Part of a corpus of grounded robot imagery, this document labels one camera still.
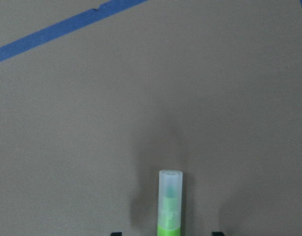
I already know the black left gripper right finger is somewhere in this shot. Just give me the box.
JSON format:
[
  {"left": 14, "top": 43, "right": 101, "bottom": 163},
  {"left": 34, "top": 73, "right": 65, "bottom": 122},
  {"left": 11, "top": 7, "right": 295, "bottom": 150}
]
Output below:
[{"left": 211, "top": 232, "right": 223, "bottom": 236}]

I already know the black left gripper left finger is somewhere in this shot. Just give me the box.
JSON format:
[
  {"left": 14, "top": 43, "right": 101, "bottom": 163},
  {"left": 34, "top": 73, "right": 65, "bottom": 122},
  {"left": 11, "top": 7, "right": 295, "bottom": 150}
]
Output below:
[{"left": 110, "top": 232, "right": 122, "bottom": 236}]

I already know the green highlighter pen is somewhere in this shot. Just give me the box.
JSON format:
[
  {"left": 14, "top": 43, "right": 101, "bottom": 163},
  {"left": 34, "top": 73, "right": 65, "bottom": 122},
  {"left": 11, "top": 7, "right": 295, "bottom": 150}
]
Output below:
[{"left": 157, "top": 170, "right": 183, "bottom": 236}]

